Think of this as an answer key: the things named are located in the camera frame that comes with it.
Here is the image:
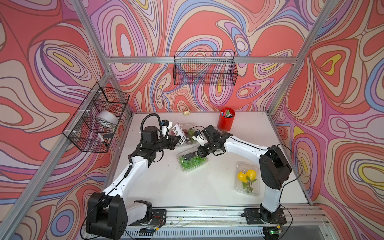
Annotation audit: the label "marker pen in basket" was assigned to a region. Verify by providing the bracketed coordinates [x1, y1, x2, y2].
[98, 133, 106, 144]

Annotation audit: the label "clear box red green grapes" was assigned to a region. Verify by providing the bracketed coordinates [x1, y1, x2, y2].
[176, 123, 198, 147]

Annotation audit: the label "white fruit sticker sheet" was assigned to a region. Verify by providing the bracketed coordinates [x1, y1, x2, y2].
[172, 122, 186, 142]

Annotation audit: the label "black wire basket back wall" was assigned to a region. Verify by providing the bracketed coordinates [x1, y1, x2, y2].
[173, 50, 239, 86]

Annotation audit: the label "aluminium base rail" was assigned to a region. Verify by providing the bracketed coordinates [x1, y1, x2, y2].
[116, 205, 337, 240]

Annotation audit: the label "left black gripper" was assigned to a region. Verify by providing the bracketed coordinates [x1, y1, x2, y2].
[151, 134, 181, 154]

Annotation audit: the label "black wire basket left wall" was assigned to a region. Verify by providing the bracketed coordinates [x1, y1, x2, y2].
[63, 83, 130, 153]

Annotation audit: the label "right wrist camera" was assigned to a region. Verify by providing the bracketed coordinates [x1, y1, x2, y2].
[193, 130, 208, 146]

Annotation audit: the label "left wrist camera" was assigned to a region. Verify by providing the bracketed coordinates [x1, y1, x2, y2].
[161, 120, 173, 139]

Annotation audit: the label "red pen cup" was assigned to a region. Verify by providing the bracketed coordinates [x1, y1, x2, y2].
[218, 108, 236, 132]

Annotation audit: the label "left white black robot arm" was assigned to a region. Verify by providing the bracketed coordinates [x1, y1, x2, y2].
[83, 113, 181, 240]

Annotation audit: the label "clear box black green grapes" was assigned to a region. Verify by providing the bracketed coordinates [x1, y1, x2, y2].
[177, 147, 208, 173]

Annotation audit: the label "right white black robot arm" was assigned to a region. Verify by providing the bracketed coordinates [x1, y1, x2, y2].
[193, 125, 292, 224]

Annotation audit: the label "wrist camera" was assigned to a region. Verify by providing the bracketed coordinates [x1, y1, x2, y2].
[161, 120, 173, 139]
[193, 130, 208, 146]

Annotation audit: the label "clear box yellow fruit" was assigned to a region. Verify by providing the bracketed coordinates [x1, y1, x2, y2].
[235, 162, 261, 196]

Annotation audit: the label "black wire basket wall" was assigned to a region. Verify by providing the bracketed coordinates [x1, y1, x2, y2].
[173, 50, 239, 86]
[63, 83, 130, 153]

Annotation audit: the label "clear box dark purple grapes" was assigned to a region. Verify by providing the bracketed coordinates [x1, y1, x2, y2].
[214, 127, 226, 135]

